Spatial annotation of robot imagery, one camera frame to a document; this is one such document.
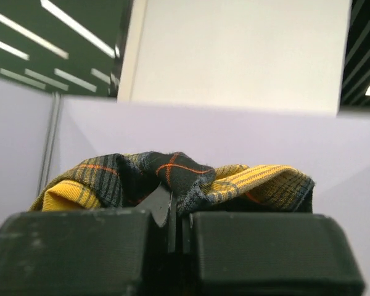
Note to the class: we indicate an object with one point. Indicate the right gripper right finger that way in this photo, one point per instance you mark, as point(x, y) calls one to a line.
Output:
point(234, 253)

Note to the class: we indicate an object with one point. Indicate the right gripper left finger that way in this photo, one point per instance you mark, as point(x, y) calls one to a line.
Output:
point(107, 251)

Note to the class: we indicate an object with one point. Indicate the yellow plaid long sleeve shirt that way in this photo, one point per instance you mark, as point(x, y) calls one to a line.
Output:
point(125, 180)

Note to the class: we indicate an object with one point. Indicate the grey corner wall post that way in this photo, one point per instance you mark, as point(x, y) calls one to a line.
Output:
point(50, 141)

